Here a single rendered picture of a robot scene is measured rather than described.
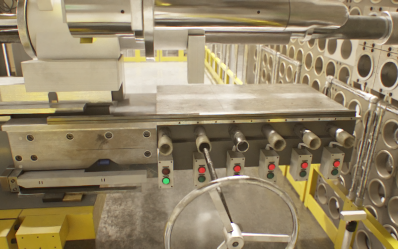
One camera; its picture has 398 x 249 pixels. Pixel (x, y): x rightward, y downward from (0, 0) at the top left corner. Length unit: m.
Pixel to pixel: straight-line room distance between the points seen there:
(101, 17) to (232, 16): 0.48
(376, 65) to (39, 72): 2.16
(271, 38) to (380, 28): 0.59
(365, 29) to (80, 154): 1.58
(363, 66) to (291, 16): 1.56
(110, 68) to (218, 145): 0.63
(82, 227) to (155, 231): 0.82
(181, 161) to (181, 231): 0.78
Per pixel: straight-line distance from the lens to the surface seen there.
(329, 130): 1.76
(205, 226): 2.35
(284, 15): 1.35
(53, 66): 1.52
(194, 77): 1.60
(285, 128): 1.72
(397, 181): 3.12
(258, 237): 0.98
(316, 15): 1.42
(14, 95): 1.77
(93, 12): 1.26
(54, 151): 1.71
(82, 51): 1.54
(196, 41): 1.57
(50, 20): 1.59
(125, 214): 2.50
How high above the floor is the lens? 1.48
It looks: 21 degrees down
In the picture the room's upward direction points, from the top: 1 degrees clockwise
